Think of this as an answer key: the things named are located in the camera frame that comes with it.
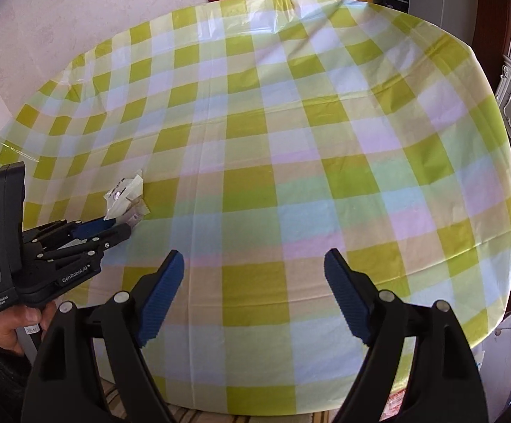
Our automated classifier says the clear purple-rimmed storage box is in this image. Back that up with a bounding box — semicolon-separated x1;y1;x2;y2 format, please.
471;306;511;406

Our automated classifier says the white wardrobe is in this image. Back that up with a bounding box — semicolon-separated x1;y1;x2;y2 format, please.
407;0;479;49

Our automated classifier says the green checkered plastic tablecloth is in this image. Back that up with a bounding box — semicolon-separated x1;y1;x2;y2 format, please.
0;0;511;415

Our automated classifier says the striped beige sofa cover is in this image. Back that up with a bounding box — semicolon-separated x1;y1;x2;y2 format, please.
106;399;349;423

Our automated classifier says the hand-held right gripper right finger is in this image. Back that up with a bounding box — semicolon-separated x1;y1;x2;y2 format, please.
324;248;490;423

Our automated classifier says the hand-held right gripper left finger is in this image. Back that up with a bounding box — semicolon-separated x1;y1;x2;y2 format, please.
21;249;186;423

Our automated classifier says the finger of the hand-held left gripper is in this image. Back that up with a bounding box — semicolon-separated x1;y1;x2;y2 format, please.
24;218;119;243
35;225;133;265

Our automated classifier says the dark wooden door frame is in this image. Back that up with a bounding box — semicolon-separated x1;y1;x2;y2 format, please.
471;0;511;58

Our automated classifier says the small white packet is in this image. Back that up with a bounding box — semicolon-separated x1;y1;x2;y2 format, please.
103;175;150;230

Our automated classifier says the person's left forearm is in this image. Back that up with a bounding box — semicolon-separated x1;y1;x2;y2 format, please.
0;313;33;423

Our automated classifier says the person's left hand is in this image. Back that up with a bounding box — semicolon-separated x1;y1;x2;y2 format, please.
0;304;58;340

